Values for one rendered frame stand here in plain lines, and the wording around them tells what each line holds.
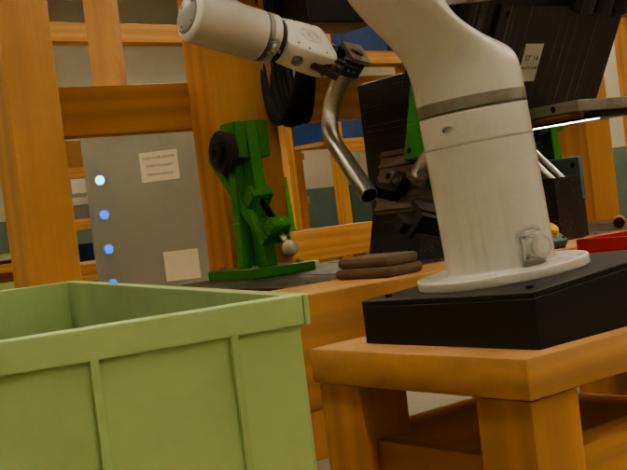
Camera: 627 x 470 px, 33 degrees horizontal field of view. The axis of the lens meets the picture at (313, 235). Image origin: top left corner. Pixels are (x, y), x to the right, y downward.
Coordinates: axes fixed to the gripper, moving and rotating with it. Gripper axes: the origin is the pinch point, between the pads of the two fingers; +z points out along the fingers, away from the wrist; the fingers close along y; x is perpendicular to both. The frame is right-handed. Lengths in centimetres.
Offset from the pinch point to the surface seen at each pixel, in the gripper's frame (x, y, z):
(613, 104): -18.8, -24.7, 33.4
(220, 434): -29, -108, -73
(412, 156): 7.1, -13.4, 13.0
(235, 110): 22.2, 12.2, -7.3
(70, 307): 7, -61, -60
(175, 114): 29.4, 17.5, -15.1
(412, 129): 4.1, -9.4, 13.0
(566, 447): -16, -96, -26
